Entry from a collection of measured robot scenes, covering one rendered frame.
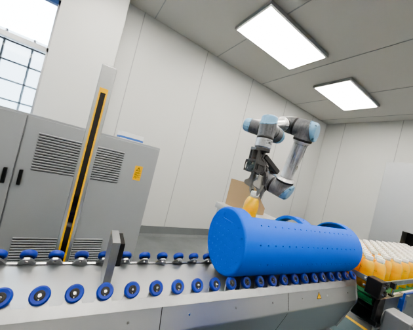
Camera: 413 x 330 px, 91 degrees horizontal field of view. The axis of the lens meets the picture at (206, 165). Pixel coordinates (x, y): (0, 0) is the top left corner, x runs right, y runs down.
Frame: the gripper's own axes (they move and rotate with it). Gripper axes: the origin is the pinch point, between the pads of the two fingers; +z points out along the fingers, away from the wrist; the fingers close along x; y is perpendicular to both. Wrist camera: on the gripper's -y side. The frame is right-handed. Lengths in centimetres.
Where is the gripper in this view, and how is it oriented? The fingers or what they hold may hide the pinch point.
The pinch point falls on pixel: (255, 192)
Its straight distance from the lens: 96.2
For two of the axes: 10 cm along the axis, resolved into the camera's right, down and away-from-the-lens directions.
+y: -8.6, -2.2, -4.7
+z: -2.4, 9.7, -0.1
